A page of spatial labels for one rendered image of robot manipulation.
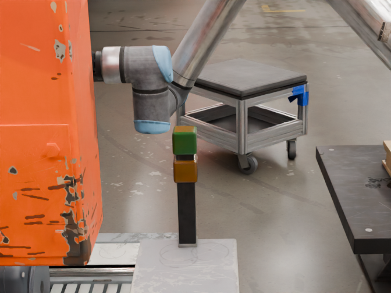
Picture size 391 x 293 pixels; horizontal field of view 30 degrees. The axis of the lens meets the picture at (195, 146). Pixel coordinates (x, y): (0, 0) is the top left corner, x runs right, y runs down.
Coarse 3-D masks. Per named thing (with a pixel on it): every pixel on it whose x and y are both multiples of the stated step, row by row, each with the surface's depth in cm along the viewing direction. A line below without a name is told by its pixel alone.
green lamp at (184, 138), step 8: (176, 128) 120; (184, 128) 120; (192, 128) 120; (176, 136) 118; (184, 136) 118; (192, 136) 118; (176, 144) 119; (184, 144) 119; (192, 144) 119; (176, 152) 119; (184, 152) 119; (192, 152) 119
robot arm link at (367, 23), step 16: (336, 0) 157; (352, 0) 155; (368, 0) 155; (384, 0) 155; (352, 16) 157; (368, 16) 156; (384, 16) 155; (368, 32) 157; (384, 32) 156; (384, 48) 158
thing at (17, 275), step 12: (0, 276) 129; (12, 276) 129; (24, 276) 132; (36, 276) 135; (48, 276) 145; (0, 288) 129; (12, 288) 130; (24, 288) 132; (36, 288) 135; (48, 288) 145
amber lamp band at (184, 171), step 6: (174, 156) 123; (174, 162) 120; (180, 162) 120; (186, 162) 120; (192, 162) 120; (174, 168) 121; (180, 168) 120; (186, 168) 120; (192, 168) 120; (174, 174) 121; (180, 174) 121; (186, 174) 121; (192, 174) 121; (174, 180) 121; (180, 180) 121; (186, 180) 121; (192, 180) 121
